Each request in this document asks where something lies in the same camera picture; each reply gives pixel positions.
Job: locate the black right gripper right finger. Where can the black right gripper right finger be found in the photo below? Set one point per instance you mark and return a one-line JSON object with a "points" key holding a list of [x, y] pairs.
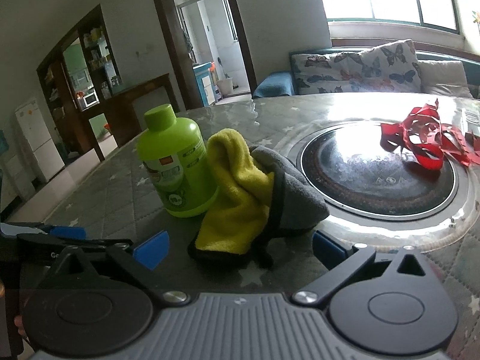
{"points": [[385, 303]]}

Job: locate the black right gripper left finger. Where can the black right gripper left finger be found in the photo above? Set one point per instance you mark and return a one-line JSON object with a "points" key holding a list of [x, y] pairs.
{"points": [[98, 299]]}

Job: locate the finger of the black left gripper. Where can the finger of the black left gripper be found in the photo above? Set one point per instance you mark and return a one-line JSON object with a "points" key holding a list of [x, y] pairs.
{"points": [[52, 239]]}

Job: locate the green plastic detergent bottle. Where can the green plastic detergent bottle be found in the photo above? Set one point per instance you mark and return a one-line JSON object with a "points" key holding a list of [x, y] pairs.
{"points": [[174, 155]]}

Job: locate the yellow and grey microfibre cloth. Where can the yellow and grey microfibre cloth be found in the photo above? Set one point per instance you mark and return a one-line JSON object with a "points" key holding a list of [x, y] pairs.
{"points": [[262, 196]]}

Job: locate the grey quilted star table cover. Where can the grey quilted star table cover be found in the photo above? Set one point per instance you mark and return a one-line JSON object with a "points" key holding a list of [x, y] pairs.
{"points": [[248, 313]]}

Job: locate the round induction cooktop in table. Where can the round induction cooktop in table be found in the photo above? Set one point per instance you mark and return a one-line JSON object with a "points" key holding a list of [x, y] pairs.
{"points": [[380, 198]]}

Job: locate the white refrigerator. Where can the white refrigerator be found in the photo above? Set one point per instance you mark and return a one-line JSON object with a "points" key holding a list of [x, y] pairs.
{"points": [[40, 146]]}

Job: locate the dark wooden side table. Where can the dark wooden side table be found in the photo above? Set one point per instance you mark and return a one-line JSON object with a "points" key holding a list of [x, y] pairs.
{"points": [[125, 110]]}

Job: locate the white microwave oven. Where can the white microwave oven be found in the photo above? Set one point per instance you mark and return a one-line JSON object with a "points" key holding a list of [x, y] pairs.
{"points": [[90, 99]]}

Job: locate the dark wooden shelf unit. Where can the dark wooden shelf unit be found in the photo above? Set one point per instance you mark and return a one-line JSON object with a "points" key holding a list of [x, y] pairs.
{"points": [[81, 62]]}

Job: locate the red cut paper decoration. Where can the red cut paper decoration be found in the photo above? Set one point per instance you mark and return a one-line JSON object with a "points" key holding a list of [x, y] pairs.
{"points": [[429, 140]]}

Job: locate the blue white storage cabinet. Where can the blue white storage cabinet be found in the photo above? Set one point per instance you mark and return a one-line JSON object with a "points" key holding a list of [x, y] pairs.
{"points": [[203, 77]]}

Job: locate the white plastic bucket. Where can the white plastic bucket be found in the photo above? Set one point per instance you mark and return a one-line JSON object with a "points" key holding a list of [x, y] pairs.
{"points": [[225, 86]]}

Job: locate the beige cushion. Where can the beige cushion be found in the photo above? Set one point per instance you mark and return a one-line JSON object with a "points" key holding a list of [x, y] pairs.
{"points": [[446, 78]]}

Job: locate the butterfly print cushion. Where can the butterfly print cushion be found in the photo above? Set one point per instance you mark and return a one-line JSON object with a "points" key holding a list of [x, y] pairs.
{"points": [[392, 67]]}

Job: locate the blue cushion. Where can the blue cushion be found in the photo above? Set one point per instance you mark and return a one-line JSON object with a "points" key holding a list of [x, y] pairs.
{"points": [[277, 84]]}

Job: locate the teal sofa bench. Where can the teal sofa bench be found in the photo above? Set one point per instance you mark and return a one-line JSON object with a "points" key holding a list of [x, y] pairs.
{"points": [[471, 67]]}

